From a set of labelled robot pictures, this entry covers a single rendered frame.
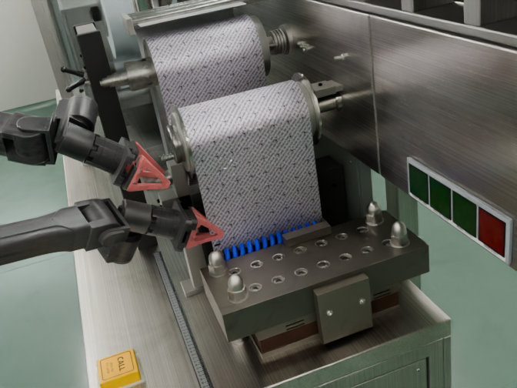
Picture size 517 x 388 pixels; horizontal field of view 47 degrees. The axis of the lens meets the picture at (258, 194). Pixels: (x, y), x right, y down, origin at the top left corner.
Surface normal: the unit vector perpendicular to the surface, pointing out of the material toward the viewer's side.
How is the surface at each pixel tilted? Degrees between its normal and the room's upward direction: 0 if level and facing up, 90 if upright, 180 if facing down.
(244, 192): 90
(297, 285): 0
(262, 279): 0
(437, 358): 90
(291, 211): 90
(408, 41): 90
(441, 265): 0
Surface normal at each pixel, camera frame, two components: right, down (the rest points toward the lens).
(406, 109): -0.93, 0.28
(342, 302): 0.33, 0.38
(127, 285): -0.15, -0.88
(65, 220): 0.35, -0.74
